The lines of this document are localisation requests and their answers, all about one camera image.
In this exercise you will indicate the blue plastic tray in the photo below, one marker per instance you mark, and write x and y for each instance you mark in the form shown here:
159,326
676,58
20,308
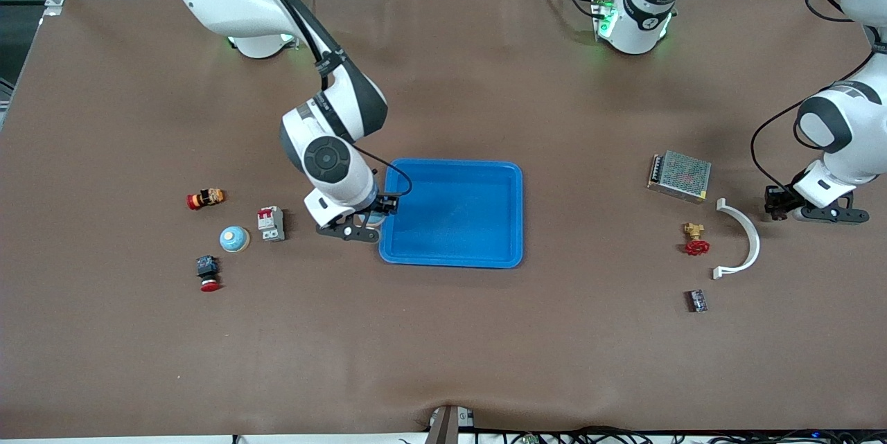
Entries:
457,215

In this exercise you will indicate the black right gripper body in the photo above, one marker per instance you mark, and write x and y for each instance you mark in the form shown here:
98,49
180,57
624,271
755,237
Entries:
385,205

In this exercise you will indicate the orange red push button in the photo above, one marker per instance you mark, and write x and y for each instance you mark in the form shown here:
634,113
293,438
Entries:
206,199

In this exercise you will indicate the metal mesh power supply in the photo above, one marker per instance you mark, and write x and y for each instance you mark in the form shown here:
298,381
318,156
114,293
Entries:
682,176

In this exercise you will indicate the white curved pipe clamp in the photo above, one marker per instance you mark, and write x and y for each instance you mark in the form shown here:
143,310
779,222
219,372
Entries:
755,240

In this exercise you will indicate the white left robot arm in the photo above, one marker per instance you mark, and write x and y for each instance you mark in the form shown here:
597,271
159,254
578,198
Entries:
842,125

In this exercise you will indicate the blue dome bell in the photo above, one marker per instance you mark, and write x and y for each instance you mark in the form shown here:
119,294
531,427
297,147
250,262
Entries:
375,220
234,239

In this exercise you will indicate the red black emergency stop button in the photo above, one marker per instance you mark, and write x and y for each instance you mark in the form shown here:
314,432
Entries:
208,271

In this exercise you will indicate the grey metal bracket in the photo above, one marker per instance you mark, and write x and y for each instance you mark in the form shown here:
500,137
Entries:
447,427

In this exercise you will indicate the brown table mat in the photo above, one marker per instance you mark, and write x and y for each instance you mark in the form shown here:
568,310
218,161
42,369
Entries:
443,333

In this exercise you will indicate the white red circuit breaker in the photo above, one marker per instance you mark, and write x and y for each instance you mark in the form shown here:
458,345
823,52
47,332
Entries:
271,224

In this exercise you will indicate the dark brown small block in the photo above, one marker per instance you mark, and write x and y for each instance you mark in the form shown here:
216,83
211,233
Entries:
770,203

